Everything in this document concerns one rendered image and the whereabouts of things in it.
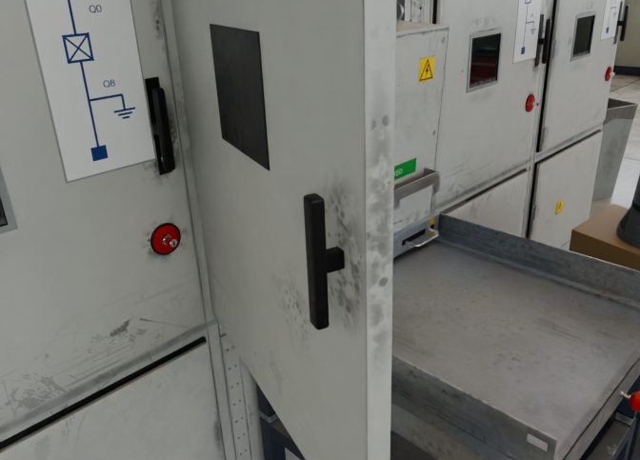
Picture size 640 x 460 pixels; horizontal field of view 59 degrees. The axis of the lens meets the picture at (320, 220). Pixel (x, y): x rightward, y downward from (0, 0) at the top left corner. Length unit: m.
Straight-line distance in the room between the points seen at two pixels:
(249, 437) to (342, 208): 1.00
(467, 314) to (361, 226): 0.73
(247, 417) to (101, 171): 0.71
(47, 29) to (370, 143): 0.57
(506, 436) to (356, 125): 0.57
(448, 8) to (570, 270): 0.72
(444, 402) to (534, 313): 0.38
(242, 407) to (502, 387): 0.62
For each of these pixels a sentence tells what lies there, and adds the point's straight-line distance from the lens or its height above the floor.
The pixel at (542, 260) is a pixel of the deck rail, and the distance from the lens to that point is 1.41.
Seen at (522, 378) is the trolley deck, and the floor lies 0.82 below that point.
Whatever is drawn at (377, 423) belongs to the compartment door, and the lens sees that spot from 0.63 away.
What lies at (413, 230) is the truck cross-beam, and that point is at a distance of 1.42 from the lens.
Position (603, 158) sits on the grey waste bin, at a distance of 4.15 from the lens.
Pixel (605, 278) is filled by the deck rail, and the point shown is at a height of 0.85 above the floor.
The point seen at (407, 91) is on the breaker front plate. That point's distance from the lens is 1.26.
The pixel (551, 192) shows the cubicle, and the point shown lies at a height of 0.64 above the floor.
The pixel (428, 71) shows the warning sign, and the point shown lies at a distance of 1.31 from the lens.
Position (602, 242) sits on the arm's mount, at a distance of 1.61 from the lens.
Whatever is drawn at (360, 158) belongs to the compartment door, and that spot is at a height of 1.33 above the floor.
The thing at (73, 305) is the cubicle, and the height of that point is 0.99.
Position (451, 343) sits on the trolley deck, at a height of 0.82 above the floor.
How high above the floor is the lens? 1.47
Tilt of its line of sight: 23 degrees down
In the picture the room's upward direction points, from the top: 2 degrees counter-clockwise
